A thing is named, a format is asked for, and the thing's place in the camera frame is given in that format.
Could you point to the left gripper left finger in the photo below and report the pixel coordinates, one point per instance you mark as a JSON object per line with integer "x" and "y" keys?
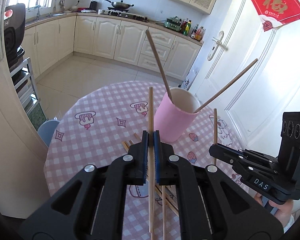
{"x": 91, "y": 204}

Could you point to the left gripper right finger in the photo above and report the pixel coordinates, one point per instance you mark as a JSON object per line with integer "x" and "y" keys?
{"x": 210, "y": 204}

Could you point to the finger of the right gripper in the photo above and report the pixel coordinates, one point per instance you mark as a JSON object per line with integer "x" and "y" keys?
{"x": 225, "y": 153}

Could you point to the cream lower kitchen cabinets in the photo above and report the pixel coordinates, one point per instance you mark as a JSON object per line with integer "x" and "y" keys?
{"x": 51, "y": 39}

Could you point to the kitchen faucet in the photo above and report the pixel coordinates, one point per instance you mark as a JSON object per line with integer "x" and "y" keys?
{"x": 38, "y": 9}

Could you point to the right hand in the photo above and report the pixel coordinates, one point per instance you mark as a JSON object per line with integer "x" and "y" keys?
{"x": 284, "y": 213}

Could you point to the pink cylindrical utensil holder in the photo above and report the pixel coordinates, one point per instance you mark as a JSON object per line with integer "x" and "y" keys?
{"x": 174, "y": 115}

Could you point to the wooden chopstick in cup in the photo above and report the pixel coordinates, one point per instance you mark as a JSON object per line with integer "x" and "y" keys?
{"x": 228, "y": 85}
{"x": 148, "y": 34}

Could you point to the white door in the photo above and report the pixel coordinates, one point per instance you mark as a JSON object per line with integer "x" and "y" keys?
{"x": 253, "y": 106}

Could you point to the blue chair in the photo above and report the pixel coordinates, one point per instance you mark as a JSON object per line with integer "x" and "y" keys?
{"x": 46, "y": 131}

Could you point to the cream open door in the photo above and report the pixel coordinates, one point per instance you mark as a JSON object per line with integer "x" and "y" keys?
{"x": 22, "y": 152}

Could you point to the condiment bottles group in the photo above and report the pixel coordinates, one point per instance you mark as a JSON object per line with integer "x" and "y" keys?
{"x": 194, "y": 32}

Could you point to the green small appliance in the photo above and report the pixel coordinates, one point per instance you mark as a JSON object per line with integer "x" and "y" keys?
{"x": 173, "y": 23}

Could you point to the metal storage rack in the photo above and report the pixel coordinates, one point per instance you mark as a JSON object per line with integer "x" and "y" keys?
{"x": 22, "y": 76}

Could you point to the red fu paper decoration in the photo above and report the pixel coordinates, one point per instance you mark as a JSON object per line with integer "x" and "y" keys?
{"x": 276, "y": 13}

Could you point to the gas stove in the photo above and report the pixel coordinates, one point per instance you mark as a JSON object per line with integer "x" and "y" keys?
{"x": 123, "y": 14}

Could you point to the black wok on stove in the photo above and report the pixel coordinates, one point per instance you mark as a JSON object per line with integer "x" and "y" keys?
{"x": 120, "y": 5}

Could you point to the black rice cooker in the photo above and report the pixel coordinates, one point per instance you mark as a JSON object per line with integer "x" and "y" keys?
{"x": 14, "y": 30}

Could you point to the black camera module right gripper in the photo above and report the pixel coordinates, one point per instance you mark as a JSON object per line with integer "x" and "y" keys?
{"x": 289, "y": 153}

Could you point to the silver door handle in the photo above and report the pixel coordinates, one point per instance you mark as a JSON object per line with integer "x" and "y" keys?
{"x": 218, "y": 42}

